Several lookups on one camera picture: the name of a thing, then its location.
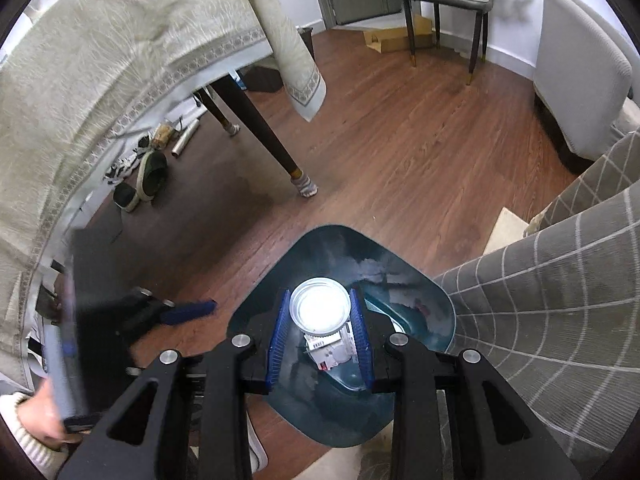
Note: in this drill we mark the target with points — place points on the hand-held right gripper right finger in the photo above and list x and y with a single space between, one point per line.
361 340

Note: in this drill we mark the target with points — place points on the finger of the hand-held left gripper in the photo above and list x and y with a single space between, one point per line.
192 310

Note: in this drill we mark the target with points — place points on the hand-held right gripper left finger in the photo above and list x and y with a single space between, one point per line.
277 345

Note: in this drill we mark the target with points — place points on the white carton with red label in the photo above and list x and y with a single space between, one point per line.
330 355

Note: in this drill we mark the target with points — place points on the white plastic lid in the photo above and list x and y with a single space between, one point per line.
320 307

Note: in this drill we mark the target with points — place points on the dark teal trash bin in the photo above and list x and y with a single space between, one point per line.
320 245

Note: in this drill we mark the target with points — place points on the person's left forearm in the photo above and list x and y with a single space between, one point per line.
25 442

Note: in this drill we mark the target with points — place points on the person's left hand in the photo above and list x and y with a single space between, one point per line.
42 410

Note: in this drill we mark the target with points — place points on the person's white slipper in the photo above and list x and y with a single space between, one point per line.
257 440

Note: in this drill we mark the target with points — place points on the green slipper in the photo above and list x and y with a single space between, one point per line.
152 175
125 197

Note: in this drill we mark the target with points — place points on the silver tube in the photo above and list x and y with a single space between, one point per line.
182 137

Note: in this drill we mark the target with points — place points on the beige floor mat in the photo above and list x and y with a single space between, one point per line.
505 230

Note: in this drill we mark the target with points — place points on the small black bin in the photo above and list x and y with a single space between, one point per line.
262 80

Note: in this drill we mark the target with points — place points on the beige patterned tablecloth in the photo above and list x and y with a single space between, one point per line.
100 60

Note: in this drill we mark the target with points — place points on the flat cardboard box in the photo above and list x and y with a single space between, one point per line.
395 37

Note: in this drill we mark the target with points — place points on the grey armchair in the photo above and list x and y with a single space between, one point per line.
580 75

